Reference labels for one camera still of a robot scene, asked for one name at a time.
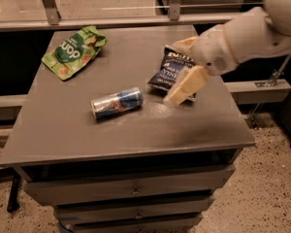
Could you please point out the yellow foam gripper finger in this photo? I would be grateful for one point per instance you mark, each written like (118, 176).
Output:
(188, 82)
(185, 46)

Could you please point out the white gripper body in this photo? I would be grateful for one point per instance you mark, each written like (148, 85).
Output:
(212, 52)

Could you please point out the red bull can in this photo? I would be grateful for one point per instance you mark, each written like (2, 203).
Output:
(117, 103)

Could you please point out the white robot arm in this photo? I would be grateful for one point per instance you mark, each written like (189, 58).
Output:
(261, 32)

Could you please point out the blue kettle chips bag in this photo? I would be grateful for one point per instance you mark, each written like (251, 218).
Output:
(172, 63)

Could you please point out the grey drawer cabinet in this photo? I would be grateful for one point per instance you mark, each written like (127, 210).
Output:
(56, 136)

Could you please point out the green snack bag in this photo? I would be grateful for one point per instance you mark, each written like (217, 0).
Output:
(75, 52)

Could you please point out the middle grey drawer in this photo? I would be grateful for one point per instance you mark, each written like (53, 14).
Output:
(181, 205)

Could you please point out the grey drawer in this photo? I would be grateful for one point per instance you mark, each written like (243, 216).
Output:
(181, 205)
(139, 225)
(89, 190)

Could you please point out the bottom grey drawer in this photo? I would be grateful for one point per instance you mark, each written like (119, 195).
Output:
(139, 225)

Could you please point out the top grey drawer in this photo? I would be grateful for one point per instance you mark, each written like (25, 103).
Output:
(89, 190)

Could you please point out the black stand leg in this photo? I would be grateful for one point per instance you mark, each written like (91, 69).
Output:
(13, 205)

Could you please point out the metal railing frame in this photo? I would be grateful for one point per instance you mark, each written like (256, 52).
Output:
(24, 15)

